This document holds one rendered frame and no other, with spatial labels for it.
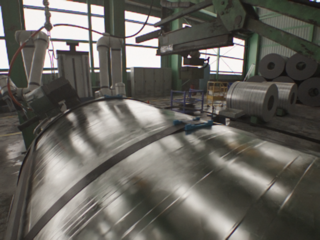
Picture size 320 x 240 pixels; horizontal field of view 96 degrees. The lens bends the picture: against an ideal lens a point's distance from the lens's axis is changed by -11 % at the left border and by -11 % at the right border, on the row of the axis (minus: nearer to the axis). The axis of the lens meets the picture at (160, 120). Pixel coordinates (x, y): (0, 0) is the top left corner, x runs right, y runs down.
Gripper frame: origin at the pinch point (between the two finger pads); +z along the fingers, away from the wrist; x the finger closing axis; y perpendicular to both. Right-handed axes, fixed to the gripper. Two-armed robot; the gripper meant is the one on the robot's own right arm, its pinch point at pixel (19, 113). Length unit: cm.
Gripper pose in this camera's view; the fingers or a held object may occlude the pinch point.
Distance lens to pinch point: 129.4
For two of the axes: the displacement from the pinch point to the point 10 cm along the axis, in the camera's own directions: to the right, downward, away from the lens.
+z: 6.4, 7.4, -2.3
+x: -1.5, 4.1, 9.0
